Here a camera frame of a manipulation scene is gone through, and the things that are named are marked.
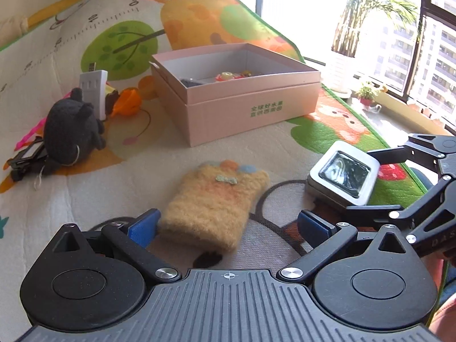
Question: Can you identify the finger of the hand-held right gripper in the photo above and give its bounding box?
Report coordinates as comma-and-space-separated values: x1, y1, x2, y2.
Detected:
345, 176, 456, 246
367, 133, 456, 179

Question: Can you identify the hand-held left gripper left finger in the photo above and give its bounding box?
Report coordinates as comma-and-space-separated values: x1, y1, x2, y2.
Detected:
52, 208, 182, 284

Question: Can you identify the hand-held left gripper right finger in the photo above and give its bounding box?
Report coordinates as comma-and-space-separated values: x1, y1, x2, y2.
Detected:
278, 209, 418, 286

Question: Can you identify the silver windowed metal tin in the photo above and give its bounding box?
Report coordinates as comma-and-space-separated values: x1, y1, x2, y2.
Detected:
306, 141, 381, 207

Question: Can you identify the fuzzy yellow pouch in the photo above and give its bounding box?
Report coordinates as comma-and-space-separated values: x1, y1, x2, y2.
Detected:
158, 160, 270, 252

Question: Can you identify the pink yellow brown toy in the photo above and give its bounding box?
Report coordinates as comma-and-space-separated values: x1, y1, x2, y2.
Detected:
105, 82, 120, 115

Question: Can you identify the pink cardboard box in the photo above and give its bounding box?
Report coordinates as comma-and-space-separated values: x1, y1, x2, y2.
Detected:
150, 43, 321, 147

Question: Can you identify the person's right forearm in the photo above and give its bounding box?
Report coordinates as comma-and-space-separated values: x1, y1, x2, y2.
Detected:
426, 253, 456, 342

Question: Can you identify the small plant in red pot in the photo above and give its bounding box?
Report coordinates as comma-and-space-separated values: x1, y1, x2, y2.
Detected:
355, 81, 388, 113

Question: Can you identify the printed cartoon play mat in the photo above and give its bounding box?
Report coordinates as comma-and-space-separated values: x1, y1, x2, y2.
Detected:
0, 0, 433, 278

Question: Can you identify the black plush toy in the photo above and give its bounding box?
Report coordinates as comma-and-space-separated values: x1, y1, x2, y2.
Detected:
36, 87, 107, 176

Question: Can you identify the orange plastic toy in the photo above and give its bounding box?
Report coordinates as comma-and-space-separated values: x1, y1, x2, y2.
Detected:
109, 88, 142, 117

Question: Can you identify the black plastic gadget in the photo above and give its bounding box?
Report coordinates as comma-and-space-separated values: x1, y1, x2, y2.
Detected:
4, 139, 48, 182

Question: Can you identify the white ribbed plastic case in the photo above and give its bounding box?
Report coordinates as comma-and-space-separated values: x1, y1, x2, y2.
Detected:
79, 69, 108, 120

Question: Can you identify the tall potted palm plant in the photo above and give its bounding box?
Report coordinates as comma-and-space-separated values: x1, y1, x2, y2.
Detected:
326, 0, 426, 91

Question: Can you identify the pink plastic toy basket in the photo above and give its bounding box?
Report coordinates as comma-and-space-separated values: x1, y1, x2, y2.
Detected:
15, 118, 48, 151

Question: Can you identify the yellow pillow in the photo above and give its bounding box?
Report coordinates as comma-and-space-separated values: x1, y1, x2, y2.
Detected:
28, 0, 88, 29

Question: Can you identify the cream pillow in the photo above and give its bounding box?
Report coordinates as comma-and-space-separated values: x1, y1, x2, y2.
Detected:
0, 15, 31, 48

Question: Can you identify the dark window frame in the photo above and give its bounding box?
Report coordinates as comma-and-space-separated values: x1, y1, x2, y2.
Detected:
402, 0, 456, 123

